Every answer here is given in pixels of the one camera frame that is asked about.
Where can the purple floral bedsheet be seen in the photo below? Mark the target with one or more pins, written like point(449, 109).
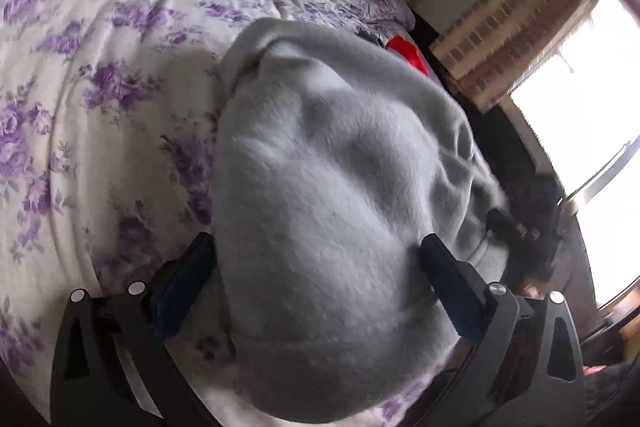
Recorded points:
point(75, 107)

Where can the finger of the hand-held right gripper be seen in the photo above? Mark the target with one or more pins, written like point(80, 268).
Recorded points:
point(512, 229)

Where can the red white blue cloth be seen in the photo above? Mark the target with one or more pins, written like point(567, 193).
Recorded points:
point(407, 52)

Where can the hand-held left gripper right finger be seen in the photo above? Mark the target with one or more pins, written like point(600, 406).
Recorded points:
point(452, 292)

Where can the grey fleece pants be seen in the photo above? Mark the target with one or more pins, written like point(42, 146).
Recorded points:
point(340, 187)

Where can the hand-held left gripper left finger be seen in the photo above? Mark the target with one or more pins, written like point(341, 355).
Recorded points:
point(180, 292)

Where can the beige patterned curtain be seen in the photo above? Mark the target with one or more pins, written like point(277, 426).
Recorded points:
point(520, 17)

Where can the bright window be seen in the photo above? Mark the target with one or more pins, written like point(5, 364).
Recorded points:
point(595, 117)

